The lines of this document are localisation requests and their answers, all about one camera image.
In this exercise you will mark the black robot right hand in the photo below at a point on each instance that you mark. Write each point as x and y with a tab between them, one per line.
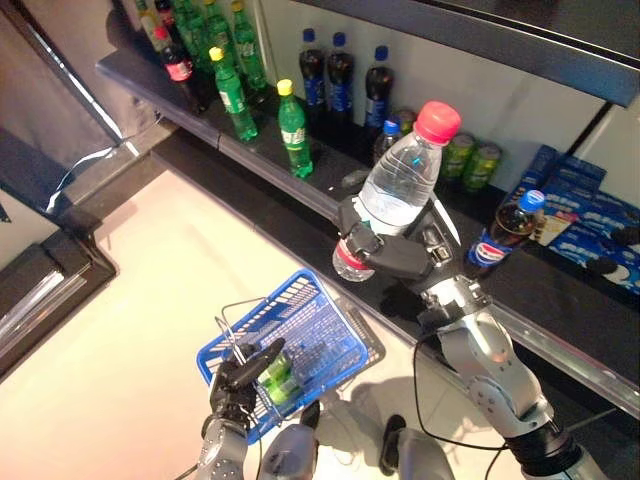
405	257

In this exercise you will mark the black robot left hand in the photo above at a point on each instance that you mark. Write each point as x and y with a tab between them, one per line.
232	385

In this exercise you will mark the clear water bottle red cap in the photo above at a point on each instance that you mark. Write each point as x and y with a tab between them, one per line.
400	185

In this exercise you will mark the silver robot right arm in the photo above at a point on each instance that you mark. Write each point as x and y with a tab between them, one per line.
480	345

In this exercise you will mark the black shelf base plinth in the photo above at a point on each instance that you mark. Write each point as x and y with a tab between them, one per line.
280	235

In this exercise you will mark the blue wafer stick box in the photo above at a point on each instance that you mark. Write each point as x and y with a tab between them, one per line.
557	222

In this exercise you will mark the narrow blue Oreo box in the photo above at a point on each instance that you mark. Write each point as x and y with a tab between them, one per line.
540	165

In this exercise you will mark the gray robot right leg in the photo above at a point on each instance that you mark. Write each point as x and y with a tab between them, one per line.
415	450

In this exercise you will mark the dark blue Oreo box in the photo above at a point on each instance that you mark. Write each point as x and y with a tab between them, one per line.
580	175

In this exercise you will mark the black low display stand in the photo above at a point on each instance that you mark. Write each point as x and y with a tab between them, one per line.
55	280

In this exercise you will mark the brown fabric curtain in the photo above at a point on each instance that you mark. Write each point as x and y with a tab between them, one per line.
35	75

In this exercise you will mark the black shelf with clear rail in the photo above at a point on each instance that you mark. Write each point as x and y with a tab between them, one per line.
550	300
500	45

